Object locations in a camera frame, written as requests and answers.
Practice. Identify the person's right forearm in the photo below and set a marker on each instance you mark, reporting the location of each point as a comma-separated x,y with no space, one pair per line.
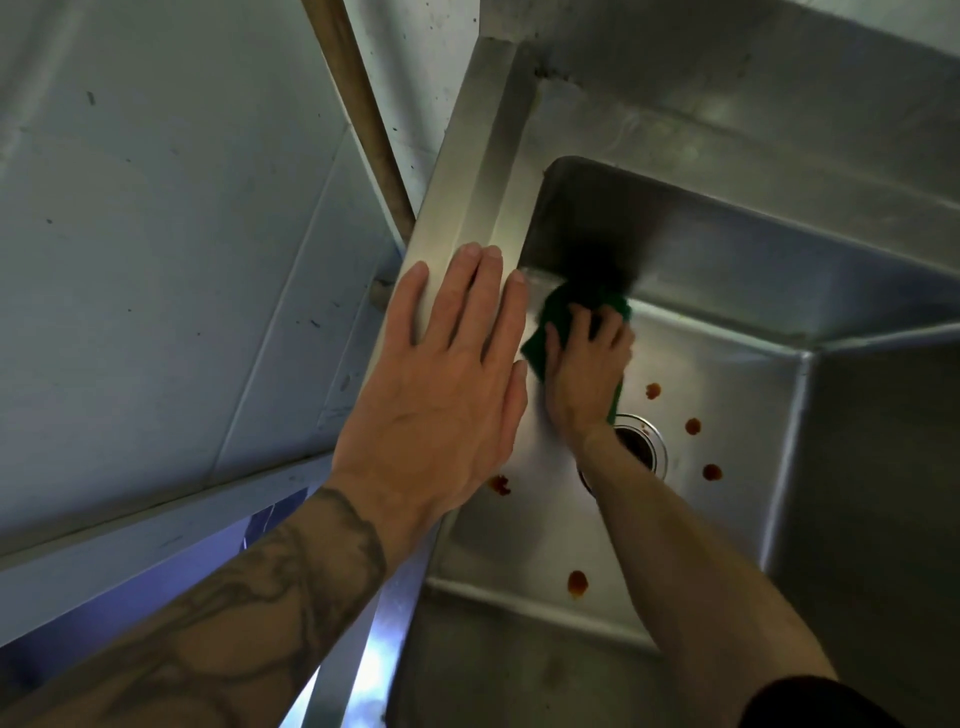
675,570

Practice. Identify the basin drain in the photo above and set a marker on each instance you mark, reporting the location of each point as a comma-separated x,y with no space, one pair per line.
645,450

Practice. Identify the person's left hand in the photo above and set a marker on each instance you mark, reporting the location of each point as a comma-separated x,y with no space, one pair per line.
435,420

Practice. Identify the brown wooden pole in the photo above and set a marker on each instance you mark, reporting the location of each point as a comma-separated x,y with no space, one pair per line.
360,97

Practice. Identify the black shirt sleeve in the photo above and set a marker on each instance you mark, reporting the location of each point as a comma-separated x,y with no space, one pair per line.
817,705

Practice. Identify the person's right hand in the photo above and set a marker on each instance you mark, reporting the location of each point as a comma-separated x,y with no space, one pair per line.
589,382

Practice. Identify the person's left forearm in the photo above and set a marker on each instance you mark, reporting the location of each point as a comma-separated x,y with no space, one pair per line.
225,622

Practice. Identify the stainless steel sink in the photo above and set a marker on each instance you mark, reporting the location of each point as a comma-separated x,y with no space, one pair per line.
720,360

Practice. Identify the green scouring cloth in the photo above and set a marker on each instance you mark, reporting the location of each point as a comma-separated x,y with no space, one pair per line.
534,352

